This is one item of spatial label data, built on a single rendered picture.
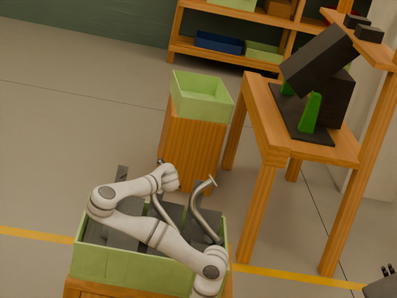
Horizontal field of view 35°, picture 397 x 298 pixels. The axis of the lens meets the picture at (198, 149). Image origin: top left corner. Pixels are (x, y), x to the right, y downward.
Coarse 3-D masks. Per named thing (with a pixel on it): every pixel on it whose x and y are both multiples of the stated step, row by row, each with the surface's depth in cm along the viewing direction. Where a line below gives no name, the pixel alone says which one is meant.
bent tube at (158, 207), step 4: (156, 192) 263; (152, 196) 263; (156, 196) 263; (152, 200) 263; (156, 200) 263; (152, 204) 263; (156, 204) 263; (156, 208) 263; (160, 208) 263; (160, 212) 263; (164, 212) 263; (164, 216) 263; (168, 216) 263; (164, 220) 263; (168, 220) 263; (172, 220) 264; (168, 224) 263; (172, 224) 263; (176, 228) 263; (180, 232) 263
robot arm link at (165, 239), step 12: (156, 228) 203; (168, 228) 204; (156, 240) 202; (168, 240) 202; (180, 240) 203; (168, 252) 204; (180, 252) 203; (192, 252) 202; (192, 264) 203; (204, 264) 202; (216, 264) 202; (204, 276) 204; (216, 276) 203
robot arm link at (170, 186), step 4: (176, 172) 237; (172, 180) 226; (176, 180) 227; (164, 184) 226; (168, 184) 225; (172, 184) 225; (176, 184) 226; (164, 188) 226; (168, 188) 226; (172, 188) 226; (176, 188) 227
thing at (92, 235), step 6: (90, 222) 274; (96, 222) 276; (90, 228) 270; (96, 228) 271; (84, 234) 265; (90, 234) 266; (96, 234) 267; (84, 240) 261; (90, 240) 262; (96, 240) 263; (102, 240) 264; (138, 246) 266; (144, 246) 267; (144, 252) 263
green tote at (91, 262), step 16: (144, 208) 279; (80, 224) 251; (224, 224) 276; (80, 240) 260; (224, 240) 264; (80, 256) 242; (96, 256) 242; (112, 256) 242; (128, 256) 242; (144, 256) 242; (80, 272) 245; (96, 272) 245; (112, 272) 245; (128, 272) 245; (144, 272) 245; (160, 272) 245; (176, 272) 245; (192, 272) 245; (144, 288) 248; (160, 288) 249; (176, 288) 249
